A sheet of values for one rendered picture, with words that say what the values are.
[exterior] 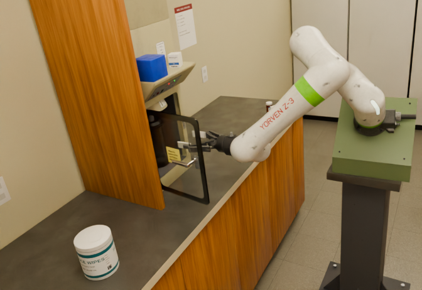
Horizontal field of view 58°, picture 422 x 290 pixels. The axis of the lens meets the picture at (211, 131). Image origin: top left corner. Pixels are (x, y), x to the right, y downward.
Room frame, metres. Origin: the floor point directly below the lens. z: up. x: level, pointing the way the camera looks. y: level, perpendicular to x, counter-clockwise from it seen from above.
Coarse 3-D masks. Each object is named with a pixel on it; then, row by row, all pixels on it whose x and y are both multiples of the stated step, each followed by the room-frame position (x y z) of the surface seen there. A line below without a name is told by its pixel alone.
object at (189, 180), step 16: (160, 112) 1.47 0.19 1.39; (160, 128) 1.48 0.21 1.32; (176, 128) 1.42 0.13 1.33; (192, 128) 1.37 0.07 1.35; (160, 144) 1.50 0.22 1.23; (176, 144) 1.43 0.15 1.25; (192, 144) 1.37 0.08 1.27; (160, 160) 1.51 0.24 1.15; (160, 176) 1.52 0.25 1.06; (176, 176) 1.45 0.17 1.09; (192, 176) 1.39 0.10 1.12; (176, 192) 1.47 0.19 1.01; (192, 192) 1.40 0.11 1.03
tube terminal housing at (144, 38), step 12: (156, 24) 1.74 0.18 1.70; (168, 24) 1.81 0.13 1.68; (132, 36) 1.59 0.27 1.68; (144, 36) 1.66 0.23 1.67; (156, 36) 1.72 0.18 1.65; (168, 36) 1.79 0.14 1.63; (144, 48) 1.65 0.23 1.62; (168, 48) 1.78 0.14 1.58; (180, 96) 1.81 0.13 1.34; (180, 108) 1.80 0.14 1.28
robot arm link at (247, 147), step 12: (288, 96) 1.28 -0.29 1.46; (300, 96) 1.24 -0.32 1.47; (276, 108) 1.28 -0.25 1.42; (288, 108) 1.25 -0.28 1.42; (300, 108) 1.24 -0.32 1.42; (312, 108) 1.25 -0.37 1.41; (264, 120) 1.29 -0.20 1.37; (276, 120) 1.26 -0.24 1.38; (288, 120) 1.26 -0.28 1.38; (252, 132) 1.29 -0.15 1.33; (264, 132) 1.27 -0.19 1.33; (276, 132) 1.27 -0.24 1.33; (240, 144) 1.29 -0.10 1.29; (252, 144) 1.27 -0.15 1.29; (264, 144) 1.28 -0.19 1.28; (240, 156) 1.28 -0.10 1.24; (252, 156) 1.28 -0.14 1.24
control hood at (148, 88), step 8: (184, 64) 1.74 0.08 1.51; (192, 64) 1.73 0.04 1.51; (168, 72) 1.63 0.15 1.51; (176, 72) 1.62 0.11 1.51; (184, 72) 1.69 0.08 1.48; (160, 80) 1.53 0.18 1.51; (168, 80) 1.59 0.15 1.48; (144, 88) 1.52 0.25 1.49; (152, 88) 1.50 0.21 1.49; (144, 96) 1.52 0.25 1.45
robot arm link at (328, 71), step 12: (324, 48) 1.30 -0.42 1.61; (312, 60) 1.29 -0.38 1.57; (324, 60) 1.26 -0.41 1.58; (336, 60) 1.24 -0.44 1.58; (312, 72) 1.26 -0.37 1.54; (324, 72) 1.23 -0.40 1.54; (336, 72) 1.22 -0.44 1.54; (348, 72) 1.23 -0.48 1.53; (300, 84) 1.27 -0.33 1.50; (312, 84) 1.24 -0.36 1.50; (324, 84) 1.22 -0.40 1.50; (336, 84) 1.22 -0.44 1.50; (312, 96) 1.23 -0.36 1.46; (324, 96) 1.23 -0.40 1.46
